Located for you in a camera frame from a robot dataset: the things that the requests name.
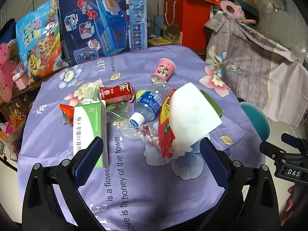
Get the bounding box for dark blue bag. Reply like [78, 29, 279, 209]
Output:
[0, 19, 16, 44]

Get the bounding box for green white medicine box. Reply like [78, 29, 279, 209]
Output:
[72, 100, 110, 168]

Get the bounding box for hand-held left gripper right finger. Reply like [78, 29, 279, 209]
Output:
[199, 136, 281, 231]

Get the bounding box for person's right hand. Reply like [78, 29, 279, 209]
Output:
[287, 185, 301, 213]

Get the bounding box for blue toy box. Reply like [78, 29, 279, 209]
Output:
[57, 0, 148, 65]

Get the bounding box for grey floral cloth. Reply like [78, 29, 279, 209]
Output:
[204, 12, 308, 128]

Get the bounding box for pink plastic toy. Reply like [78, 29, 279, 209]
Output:
[220, 0, 255, 24]

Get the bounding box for red yellow snack packet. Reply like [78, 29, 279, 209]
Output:
[157, 89, 178, 159]

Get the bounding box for yellow book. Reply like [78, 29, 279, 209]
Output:
[147, 37, 172, 47]

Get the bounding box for pink paper cup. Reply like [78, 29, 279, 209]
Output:
[151, 58, 176, 82]

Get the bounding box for clear plastic water bottle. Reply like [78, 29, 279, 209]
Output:
[129, 81, 170, 128]

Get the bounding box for purple floral tablecloth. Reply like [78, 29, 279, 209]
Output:
[17, 45, 266, 231]

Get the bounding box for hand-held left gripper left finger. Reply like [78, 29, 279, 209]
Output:
[23, 136, 113, 231]

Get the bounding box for red drink can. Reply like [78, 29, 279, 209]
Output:
[99, 82, 136, 104]

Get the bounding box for pink butterfly wings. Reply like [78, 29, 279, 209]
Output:
[0, 42, 18, 104]

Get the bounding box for cartoon puppy bag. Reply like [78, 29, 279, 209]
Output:
[16, 0, 63, 85]

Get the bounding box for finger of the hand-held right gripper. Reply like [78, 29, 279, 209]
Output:
[281, 133, 308, 151]
[259, 141, 289, 160]

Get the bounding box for teal plastic bin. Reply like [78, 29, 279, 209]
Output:
[239, 101, 270, 141]

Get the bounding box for green carton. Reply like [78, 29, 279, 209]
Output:
[198, 89, 224, 118]

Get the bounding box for pink gift box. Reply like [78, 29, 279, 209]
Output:
[12, 66, 30, 89]

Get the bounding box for clear plastic bag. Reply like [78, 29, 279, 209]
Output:
[118, 119, 160, 148]

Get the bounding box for colourful pom toy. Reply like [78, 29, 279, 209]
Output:
[6, 109, 27, 135]

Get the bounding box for red foil packet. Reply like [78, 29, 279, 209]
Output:
[60, 103, 77, 126]

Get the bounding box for green plastic wrapper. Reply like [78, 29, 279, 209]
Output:
[106, 101, 128, 123]

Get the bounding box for green white can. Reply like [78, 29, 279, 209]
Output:
[82, 83, 101, 105]

